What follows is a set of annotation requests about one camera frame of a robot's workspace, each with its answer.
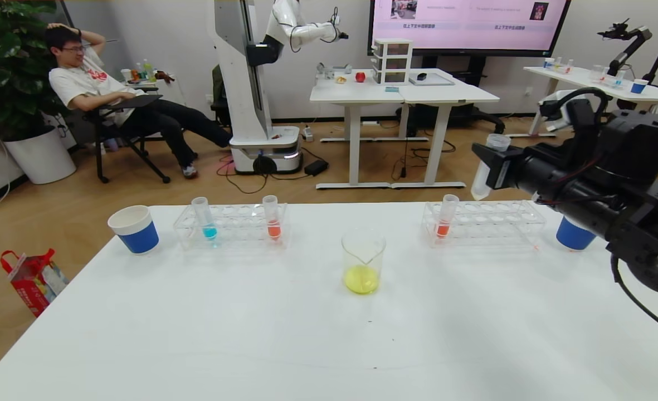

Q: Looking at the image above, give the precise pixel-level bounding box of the clear glass beaker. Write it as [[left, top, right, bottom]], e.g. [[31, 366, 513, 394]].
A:
[[340, 227, 387, 296]]

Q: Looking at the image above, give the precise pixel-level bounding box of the white standing desk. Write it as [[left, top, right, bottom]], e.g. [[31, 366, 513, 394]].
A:
[[505, 62, 658, 138], [391, 68, 500, 189], [309, 68, 431, 190]]

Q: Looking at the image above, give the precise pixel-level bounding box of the grey flat tray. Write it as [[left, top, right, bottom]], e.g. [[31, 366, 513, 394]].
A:
[[408, 72, 456, 86]]

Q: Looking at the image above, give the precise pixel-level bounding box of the red gift bag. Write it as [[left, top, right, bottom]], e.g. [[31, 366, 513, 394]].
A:
[[0, 248, 69, 318]]

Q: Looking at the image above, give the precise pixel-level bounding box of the blue pigment test tube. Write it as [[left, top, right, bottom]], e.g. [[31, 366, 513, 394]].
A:
[[191, 197, 218, 241]]

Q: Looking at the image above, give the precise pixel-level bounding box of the seated man white shirt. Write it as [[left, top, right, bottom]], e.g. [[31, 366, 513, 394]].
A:
[[46, 22, 235, 179]]

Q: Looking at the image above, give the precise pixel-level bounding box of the white planter pot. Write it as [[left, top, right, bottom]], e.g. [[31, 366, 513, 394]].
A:
[[3, 125, 77, 185]]

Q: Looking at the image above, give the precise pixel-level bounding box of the white drawer organizer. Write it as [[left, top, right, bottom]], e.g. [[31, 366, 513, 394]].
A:
[[372, 38, 414, 85]]

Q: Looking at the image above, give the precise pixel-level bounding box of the clear acrylic tube rack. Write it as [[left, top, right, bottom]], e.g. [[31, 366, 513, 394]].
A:
[[173, 203, 290, 251], [421, 199, 547, 250]]

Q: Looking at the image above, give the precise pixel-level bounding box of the red pigment test tube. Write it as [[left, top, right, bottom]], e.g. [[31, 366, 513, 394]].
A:
[[261, 195, 282, 243], [435, 194, 459, 240]]

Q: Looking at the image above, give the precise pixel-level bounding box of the green potted plant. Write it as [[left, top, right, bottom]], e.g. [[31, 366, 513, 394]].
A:
[[0, 0, 65, 143]]

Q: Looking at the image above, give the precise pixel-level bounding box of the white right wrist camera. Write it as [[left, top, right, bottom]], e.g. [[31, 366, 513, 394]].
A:
[[539, 92, 599, 146]]

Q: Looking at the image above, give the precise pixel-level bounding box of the large wall display screen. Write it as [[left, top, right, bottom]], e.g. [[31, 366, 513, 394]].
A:
[[367, 0, 573, 57]]

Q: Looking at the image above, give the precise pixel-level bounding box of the black office chair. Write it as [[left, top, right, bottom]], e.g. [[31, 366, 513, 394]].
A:
[[81, 95, 172, 184]]

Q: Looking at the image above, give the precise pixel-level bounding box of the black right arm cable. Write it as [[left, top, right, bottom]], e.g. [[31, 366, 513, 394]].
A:
[[610, 255, 658, 341]]

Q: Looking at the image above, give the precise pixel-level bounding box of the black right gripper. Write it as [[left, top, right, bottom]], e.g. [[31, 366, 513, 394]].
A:
[[471, 143, 560, 197]]

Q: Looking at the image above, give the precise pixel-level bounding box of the small grey device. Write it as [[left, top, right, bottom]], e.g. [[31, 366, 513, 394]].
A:
[[316, 62, 353, 79]]

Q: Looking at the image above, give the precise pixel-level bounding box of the black display stand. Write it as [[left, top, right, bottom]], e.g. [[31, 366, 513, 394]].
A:
[[396, 55, 506, 136]]

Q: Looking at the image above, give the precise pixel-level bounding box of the white humanoid robot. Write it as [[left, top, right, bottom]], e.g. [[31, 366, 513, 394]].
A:
[[212, 0, 349, 174]]

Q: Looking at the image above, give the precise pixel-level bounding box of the dark laptop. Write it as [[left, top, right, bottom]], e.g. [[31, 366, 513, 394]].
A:
[[111, 94, 162, 110]]

